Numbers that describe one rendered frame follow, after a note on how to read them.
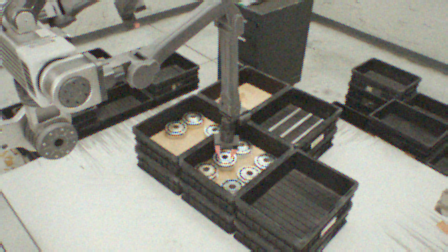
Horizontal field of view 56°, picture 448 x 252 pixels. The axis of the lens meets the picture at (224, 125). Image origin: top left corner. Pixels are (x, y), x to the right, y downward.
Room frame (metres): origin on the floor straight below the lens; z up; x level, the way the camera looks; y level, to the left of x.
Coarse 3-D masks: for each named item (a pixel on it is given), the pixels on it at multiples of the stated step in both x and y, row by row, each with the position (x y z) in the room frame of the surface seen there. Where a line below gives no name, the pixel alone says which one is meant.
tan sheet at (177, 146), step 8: (208, 120) 1.68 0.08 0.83; (200, 128) 1.61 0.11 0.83; (160, 136) 1.54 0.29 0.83; (192, 136) 1.55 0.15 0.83; (200, 136) 1.55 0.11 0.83; (160, 144) 1.48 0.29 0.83; (168, 144) 1.48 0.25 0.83; (176, 144) 1.48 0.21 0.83; (184, 144) 1.49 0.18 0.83; (192, 144) 1.49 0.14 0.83; (176, 152) 1.43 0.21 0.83
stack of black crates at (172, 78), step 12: (168, 60) 2.80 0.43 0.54; (180, 60) 2.79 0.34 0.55; (168, 72) 2.71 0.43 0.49; (180, 72) 2.72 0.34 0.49; (192, 72) 2.60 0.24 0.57; (156, 84) 2.38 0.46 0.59; (168, 84) 2.46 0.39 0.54; (180, 84) 2.52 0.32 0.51; (192, 84) 2.59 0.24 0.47; (156, 96) 2.39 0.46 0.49; (168, 96) 2.45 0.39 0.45
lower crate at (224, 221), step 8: (184, 184) 1.24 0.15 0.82; (184, 192) 1.26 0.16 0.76; (192, 192) 1.21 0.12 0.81; (184, 200) 1.25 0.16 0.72; (192, 200) 1.23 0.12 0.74; (200, 200) 1.20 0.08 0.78; (208, 200) 1.16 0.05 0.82; (200, 208) 1.20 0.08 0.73; (208, 208) 1.17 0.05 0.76; (216, 208) 1.13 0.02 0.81; (208, 216) 1.17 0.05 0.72; (216, 216) 1.13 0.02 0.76; (224, 216) 1.10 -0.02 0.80; (232, 216) 1.08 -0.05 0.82; (216, 224) 1.13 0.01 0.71; (224, 224) 1.11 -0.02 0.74; (232, 224) 1.10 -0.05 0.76; (232, 232) 1.09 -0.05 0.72
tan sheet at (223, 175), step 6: (228, 150) 1.46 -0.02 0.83; (258, 150) 1.47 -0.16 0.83; (252, 156) 1.42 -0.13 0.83; (240, 162) 1.38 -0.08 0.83; (246, 162) 1.38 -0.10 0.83; (252, 162) 1.38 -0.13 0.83; (234, 168) 1.34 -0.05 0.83; (222, 174) 1.30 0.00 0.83; (228, 174) 1.30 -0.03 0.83; (234, 174) 1.30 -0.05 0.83; (216, 180) 1.26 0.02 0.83; (222, 180) 1.27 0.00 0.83
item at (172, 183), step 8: (136, 152) 1.45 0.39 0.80; (144, 160) 1.43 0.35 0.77; (144, 168) 1.44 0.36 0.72; (152, 168) 1.39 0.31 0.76; (160, 168) 1.34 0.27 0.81; (152, 176) 1.39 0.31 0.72; (160, 176) 1.36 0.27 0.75; (168, 176) 1.31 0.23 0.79; (168, 184) 1.32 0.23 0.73; (176, 184) 1.29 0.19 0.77; (176, 192) 1.29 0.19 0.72
